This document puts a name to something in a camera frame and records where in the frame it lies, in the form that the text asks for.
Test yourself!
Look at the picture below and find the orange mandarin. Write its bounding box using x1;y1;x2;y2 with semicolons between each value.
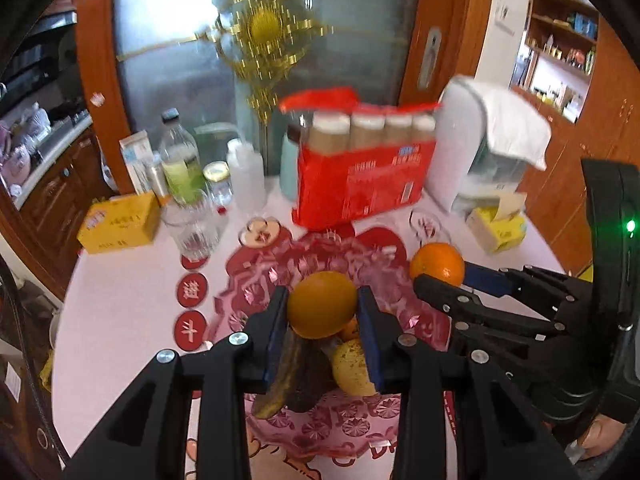
340;316;359;341
286;271;358;339
409;243;465;286

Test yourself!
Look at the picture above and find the overripe brown banana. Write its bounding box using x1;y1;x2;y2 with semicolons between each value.
252;327;305;419

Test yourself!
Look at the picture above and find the person's hand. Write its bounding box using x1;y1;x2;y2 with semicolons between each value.
565;414;627;464

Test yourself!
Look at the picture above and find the yellow tissue box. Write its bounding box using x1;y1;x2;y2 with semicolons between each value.
465;193;527;254

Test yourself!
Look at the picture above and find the pink plastic fruit plate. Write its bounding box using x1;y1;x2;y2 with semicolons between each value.
207;226;450;458

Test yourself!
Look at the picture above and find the yellow pear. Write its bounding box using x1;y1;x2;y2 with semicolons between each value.
332;339;378;396

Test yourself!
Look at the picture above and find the white water dispenser appliance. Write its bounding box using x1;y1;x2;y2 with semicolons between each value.
424;76;527;214

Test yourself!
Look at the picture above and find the dark avocado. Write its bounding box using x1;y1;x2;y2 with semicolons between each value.
285;340;337;413

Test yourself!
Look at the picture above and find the white cloth on appliance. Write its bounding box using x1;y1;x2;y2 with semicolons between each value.
457;76;551;171

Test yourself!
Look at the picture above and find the red pack of cups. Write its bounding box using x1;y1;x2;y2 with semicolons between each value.
279;87;439;230

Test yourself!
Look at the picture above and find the clear drinking glass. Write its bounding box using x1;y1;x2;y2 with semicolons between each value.
160;190;220;260

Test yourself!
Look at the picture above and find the yellow tin box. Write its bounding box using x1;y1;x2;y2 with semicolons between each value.
77;192;160;255

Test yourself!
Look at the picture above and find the teal ceramic canister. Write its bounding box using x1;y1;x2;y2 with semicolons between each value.
280;125;300;202

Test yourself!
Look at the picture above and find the wooden kitchen cabinet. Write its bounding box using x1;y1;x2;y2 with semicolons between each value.
1;118;113;295

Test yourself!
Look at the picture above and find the white squeeze bottle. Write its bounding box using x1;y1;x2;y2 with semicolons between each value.
195;122;267;212

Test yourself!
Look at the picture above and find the silver metal canister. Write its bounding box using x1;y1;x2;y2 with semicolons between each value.
144;153;170;205

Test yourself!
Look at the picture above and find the small glass jar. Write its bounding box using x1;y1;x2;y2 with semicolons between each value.
203;160;232;207

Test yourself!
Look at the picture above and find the clear bottle black cap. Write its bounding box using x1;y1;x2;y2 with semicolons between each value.
158;108;205;204

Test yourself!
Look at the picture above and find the white blue carton box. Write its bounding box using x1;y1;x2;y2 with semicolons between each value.
119;130;153;194

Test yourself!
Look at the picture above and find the gold ornament door decoration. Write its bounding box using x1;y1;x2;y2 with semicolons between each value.
116;0;406;126

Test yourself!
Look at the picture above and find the wooden wall shelf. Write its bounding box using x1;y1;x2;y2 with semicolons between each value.
511;0;600;124

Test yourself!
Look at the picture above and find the silver door handle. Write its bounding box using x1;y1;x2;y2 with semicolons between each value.
418;26;442;90

